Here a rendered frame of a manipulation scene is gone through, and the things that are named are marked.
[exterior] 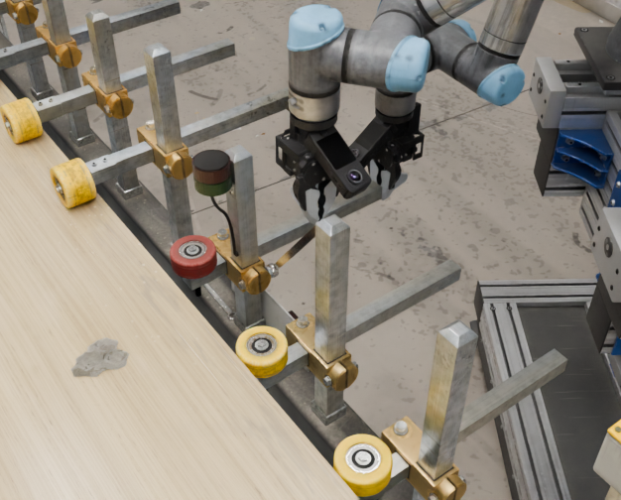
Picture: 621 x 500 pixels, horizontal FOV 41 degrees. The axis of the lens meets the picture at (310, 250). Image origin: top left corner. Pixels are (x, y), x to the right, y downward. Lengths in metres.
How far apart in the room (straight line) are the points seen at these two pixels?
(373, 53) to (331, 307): 0.37
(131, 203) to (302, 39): 0.86
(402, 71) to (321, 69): 0.11
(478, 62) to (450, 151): 1.80
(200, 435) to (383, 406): 1.21
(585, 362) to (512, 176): 1.08
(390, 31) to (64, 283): 0.68
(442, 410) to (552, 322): 1.28
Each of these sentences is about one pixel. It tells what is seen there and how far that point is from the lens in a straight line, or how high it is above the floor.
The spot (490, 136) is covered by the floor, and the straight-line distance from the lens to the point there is 3.37.
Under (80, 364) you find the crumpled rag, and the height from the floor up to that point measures 0.91.
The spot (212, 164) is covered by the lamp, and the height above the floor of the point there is 1.11.
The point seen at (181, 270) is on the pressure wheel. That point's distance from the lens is 1.44.
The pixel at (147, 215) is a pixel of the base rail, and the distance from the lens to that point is 1.86.
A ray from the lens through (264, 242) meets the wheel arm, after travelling 1.52.
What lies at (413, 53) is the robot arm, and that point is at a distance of 1.14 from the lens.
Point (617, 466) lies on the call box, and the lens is 0.88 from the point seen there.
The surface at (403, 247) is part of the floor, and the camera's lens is 2.81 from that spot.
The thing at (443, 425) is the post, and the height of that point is 0.98.
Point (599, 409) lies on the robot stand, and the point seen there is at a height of 0.21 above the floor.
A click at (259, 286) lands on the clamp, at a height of 0.84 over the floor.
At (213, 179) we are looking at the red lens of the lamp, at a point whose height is 1.09.
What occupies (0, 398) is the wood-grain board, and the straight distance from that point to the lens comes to 1.31.
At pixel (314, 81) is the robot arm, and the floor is 1.27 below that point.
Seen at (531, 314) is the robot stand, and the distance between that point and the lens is 2.36.
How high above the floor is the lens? 1.88
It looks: 43 degrees down
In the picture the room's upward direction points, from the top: straight up
